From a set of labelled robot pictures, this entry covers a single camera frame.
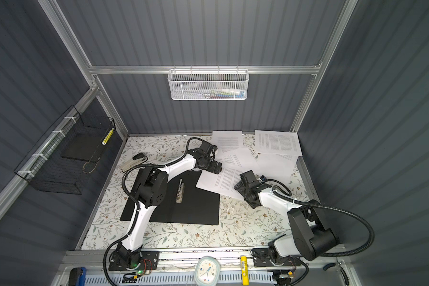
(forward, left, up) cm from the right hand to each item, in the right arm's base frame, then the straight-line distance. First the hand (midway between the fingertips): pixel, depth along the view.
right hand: (243, 192), depth 92 cm
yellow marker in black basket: (+12, +64, +28) cm, 71 cm away
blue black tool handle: (-36, +67, +3) cm, 77 cm away
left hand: (+16, +15, 0) cm, 23 cm away
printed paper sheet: (+36, -26, -2) cm, 45 cm away
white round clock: (-34, +17, +2) cm, 38 cm away
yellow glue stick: (-34, +2, +1) cm, 34 cm away
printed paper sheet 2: (+6, +10, -1) cm, 12 cm away
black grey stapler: (+20, +61, +4) cm, 64 cm away
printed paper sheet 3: (+19, -19, -3) cm, 27 cm away
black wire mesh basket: (+3, +76, +29) cm, 81 cm away
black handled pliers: (-31, -37, -2) cm, 48 cm away
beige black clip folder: (-5, +30, 0) cm, 30 cm away
